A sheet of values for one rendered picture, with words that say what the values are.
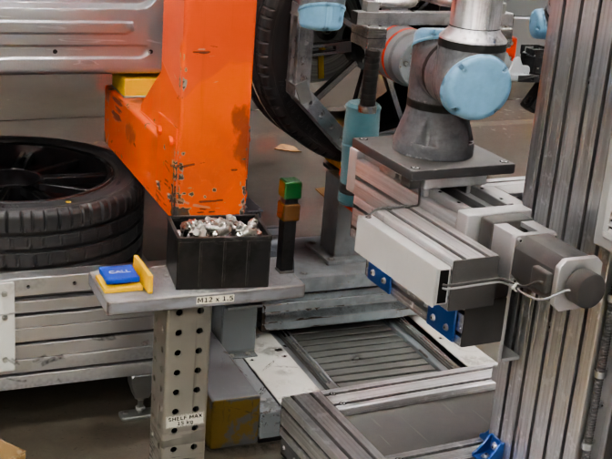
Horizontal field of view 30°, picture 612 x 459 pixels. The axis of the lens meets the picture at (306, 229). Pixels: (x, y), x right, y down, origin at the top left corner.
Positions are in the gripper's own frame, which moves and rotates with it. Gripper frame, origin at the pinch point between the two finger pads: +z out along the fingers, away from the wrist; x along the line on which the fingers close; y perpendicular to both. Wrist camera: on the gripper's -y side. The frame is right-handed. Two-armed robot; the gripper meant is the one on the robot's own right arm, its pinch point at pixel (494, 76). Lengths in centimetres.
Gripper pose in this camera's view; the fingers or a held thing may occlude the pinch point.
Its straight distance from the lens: 285.2
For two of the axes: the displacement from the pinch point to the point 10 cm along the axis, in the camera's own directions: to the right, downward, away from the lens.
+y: 0.7, -9.4, -3.3
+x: 3.9, 3.3, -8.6
